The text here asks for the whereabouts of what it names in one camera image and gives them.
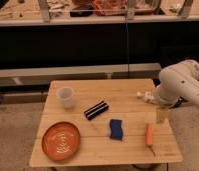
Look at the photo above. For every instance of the orange ceramic bowl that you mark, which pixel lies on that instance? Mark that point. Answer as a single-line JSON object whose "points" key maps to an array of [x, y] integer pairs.
{"points": [[61, 141]]}

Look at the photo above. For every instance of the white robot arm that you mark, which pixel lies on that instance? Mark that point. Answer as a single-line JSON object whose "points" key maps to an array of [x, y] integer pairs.
{"points": [[178, 80]]}

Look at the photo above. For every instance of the black white striped block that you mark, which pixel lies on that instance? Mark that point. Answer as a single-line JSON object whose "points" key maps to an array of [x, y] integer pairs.
{"points": [[96, 110]]}

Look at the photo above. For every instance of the translucent plastic cup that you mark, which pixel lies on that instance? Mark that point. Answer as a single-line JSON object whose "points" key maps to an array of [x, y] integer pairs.
{"points": [[65, 96]]}

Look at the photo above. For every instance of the blue sponge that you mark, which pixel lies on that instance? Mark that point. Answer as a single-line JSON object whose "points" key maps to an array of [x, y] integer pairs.
{"points": [[116, 129]]}

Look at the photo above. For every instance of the small white bottle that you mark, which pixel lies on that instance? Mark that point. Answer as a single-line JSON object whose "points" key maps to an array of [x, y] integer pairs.
{"points": [[147, 97]]}

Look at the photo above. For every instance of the orange handled tool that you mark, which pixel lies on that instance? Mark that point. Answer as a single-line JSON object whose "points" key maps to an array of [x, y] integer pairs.
{"points": [[149, 137]]}

